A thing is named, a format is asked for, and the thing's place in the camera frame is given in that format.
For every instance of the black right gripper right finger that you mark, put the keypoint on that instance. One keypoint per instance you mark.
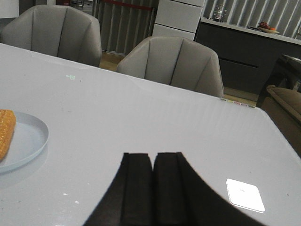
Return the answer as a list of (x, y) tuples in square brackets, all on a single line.
[(183, 198)]

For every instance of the fruit bowl on counter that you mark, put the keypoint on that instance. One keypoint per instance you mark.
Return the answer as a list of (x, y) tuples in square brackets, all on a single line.
[(265, 27)]

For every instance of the orange corn cob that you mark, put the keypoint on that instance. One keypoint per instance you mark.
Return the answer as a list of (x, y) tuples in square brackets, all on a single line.
[(7, 126)]

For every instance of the right grey upholstered chair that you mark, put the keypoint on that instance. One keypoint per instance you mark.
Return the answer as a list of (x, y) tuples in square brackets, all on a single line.
[(175, 61)]

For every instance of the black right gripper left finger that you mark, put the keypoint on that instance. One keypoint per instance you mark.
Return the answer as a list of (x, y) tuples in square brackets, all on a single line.
[(129, 199)]

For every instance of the left grey upholstered chair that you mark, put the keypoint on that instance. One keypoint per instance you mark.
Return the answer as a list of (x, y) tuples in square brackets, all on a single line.
[(59, 31)]

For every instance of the light blue round plate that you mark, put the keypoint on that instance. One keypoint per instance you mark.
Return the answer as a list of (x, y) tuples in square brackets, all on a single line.
[(28, 141)]

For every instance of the dark grey sideboard counter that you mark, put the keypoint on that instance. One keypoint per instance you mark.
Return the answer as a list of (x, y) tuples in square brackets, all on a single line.
[(246, 57)]

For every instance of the white drawer cabinet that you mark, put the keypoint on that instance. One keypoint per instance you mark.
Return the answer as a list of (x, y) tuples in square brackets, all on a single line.
[(178, 18)]

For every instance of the grey upholstered chair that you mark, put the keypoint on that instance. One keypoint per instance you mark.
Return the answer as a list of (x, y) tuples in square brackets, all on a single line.
[(175, 61), (59, 31)]

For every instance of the red barrier belt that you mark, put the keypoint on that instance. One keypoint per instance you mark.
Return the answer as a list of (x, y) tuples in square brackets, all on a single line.
[(128, 5)]

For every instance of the silver ornament on counter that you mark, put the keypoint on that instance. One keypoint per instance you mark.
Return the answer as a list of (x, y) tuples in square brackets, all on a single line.
[(219, 12)]

